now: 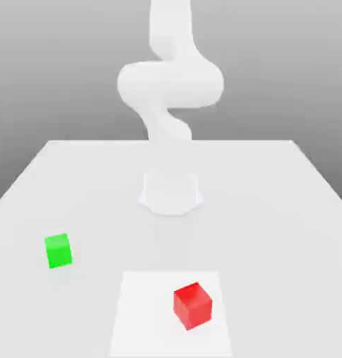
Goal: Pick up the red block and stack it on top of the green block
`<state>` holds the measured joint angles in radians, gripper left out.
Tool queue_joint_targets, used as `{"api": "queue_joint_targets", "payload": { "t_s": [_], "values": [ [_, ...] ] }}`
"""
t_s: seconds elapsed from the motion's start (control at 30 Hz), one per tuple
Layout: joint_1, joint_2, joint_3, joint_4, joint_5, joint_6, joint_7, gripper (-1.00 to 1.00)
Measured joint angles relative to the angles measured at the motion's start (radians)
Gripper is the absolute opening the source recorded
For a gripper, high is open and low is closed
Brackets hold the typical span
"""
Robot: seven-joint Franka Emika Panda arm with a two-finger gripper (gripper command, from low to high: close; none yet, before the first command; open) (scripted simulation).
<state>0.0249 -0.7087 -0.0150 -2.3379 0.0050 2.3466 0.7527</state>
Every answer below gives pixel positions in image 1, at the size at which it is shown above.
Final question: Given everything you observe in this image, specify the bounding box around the small red cube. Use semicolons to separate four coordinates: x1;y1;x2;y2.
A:
173;281;213;331

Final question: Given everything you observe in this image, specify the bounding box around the small green cube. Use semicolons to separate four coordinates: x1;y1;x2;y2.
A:
43;232;73;270

